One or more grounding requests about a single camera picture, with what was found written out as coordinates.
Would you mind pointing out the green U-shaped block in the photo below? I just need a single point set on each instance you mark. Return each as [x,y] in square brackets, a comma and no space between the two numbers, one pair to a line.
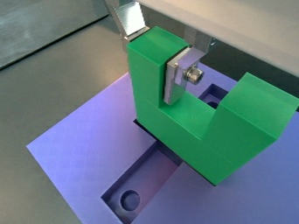
[215,139]

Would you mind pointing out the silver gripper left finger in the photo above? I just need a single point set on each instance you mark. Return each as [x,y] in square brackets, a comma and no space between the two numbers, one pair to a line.
[125,12]

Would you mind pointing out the purple board with cross slot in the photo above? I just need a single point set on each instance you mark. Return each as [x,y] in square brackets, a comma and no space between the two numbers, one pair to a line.
[119,178]

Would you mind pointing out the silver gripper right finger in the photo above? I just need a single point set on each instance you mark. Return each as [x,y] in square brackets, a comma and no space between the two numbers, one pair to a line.
[181,69]

